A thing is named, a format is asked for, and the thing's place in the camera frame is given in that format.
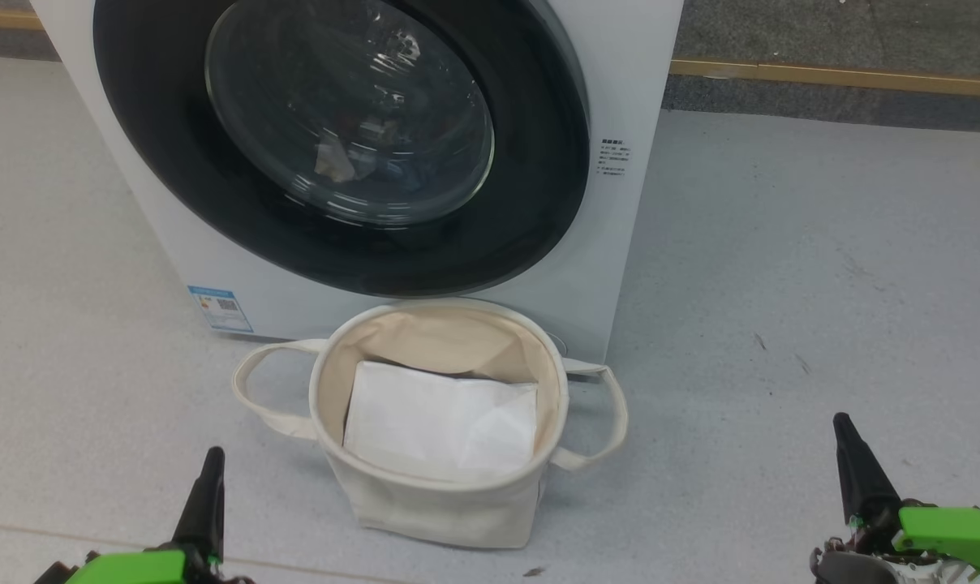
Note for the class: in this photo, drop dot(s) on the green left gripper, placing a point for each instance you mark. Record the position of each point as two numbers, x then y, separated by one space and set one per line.
133 569

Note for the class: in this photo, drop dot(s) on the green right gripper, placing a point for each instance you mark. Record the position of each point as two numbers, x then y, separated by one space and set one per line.
952 531

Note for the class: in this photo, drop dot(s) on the cream canvas laundry basket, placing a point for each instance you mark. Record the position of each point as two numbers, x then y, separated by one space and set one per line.
425 503

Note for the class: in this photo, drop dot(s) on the white front-load washing machine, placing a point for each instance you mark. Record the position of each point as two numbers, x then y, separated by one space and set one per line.
620 49

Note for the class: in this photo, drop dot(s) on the blue energy label sticker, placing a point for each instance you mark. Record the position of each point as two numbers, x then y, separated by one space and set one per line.
221 308

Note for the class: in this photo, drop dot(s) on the white folded pad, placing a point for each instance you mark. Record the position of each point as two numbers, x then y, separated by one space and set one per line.
433 422

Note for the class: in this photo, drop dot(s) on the white text warning sticker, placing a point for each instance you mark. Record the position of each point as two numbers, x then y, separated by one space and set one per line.
614 157

